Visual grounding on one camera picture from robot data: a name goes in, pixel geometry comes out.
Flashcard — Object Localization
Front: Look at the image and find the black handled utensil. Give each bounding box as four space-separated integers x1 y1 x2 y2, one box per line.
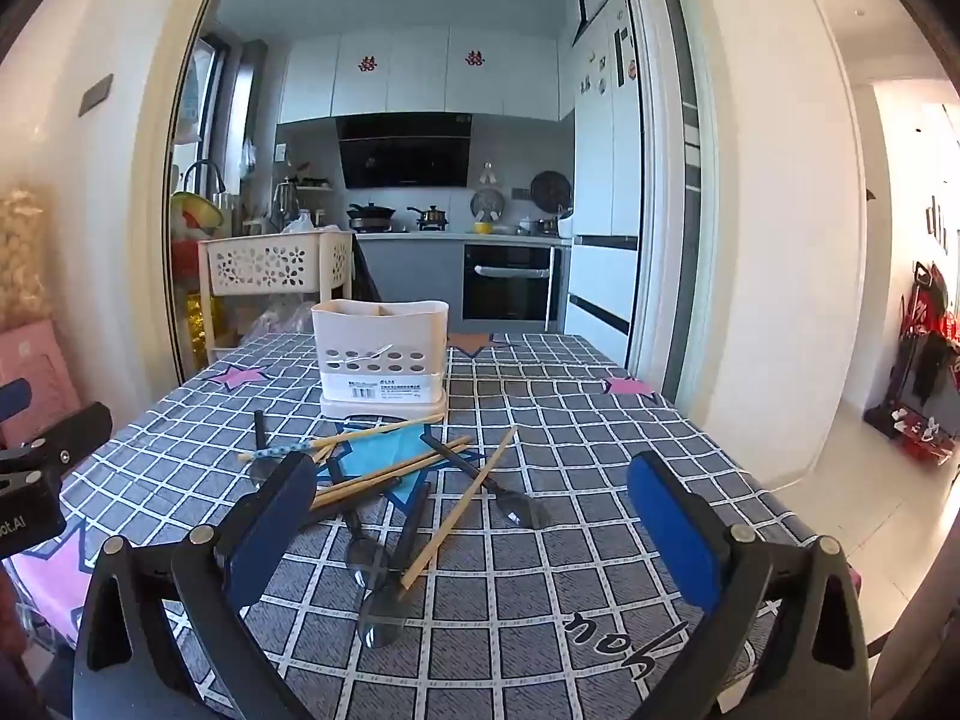
249 410 278 488

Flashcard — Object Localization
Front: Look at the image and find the wooden chopstick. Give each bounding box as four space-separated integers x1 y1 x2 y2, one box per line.
236 411 446 463
310 448 482 512
400 426 517 590
311 449 441 511

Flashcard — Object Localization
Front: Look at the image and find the black handled spoon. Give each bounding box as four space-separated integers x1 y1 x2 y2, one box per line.
358 481 431 650
340 499 391 592

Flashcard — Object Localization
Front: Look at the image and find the black handled fork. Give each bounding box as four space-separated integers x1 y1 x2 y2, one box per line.
421 433 551 530

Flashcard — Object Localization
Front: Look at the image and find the pink box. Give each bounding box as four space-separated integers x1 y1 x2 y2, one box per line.
2 320 80 447

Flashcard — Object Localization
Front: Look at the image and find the blue patterned straw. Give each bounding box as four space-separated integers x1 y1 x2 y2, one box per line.
244 442 314 461

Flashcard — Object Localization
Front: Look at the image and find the grey checked tablecloth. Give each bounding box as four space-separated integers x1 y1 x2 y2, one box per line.
5 333 820 718

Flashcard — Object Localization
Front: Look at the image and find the white perforated storage cart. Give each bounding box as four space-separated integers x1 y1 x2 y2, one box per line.
197 227 355 362

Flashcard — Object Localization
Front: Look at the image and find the white utensil holder caddy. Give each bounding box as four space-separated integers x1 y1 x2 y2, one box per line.
311 299 449 419

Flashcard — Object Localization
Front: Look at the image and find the black range hood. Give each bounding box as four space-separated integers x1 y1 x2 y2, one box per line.
335 112 473 190

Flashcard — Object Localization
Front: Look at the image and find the black built-in oven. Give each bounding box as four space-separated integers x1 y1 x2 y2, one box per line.
462 244 562 327

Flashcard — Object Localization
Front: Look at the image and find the white refrigerator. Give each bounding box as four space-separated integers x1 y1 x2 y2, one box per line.
565 0 641 366

